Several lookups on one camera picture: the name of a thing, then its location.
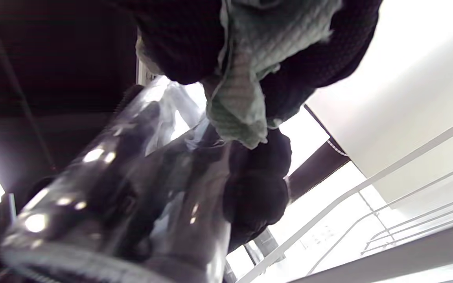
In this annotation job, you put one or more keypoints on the person's left hand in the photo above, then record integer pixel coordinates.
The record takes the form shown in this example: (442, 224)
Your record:
(256, 196)

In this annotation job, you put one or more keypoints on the person's right hand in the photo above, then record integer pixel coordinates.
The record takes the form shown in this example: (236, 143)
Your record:
(183, 39)

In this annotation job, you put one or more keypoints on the green fish scale cleaning cloth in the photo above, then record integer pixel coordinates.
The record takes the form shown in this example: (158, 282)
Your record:
(250, 51)

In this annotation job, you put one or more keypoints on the clear glass water cup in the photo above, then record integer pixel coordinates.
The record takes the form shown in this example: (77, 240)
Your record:
(124, 204)

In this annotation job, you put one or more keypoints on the white roller blind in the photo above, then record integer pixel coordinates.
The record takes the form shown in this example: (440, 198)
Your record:
(407, 78)

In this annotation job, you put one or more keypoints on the black window frame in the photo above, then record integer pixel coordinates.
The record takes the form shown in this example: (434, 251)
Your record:
(313, 173)

